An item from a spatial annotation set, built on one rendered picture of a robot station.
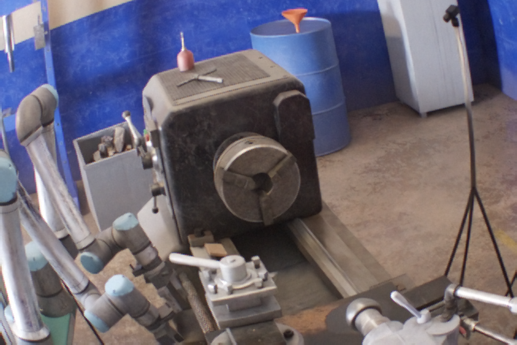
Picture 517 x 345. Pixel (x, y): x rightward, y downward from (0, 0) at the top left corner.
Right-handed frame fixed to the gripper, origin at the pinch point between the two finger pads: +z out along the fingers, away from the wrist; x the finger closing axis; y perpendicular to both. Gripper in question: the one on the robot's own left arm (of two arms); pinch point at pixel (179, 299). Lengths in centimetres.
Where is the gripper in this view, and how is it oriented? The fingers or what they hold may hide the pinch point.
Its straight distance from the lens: 272.2
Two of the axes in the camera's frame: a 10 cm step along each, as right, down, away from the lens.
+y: 8.4, -4.9, -2.2
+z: 5.3, 8.3, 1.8
